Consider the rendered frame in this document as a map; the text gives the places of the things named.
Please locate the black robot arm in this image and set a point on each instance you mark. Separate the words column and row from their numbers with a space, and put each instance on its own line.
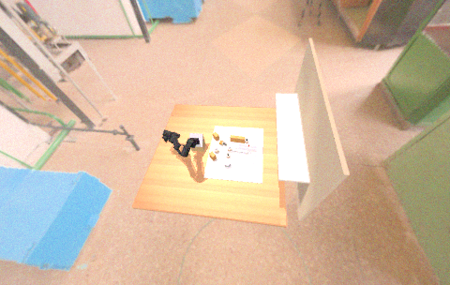
column 173, row 137

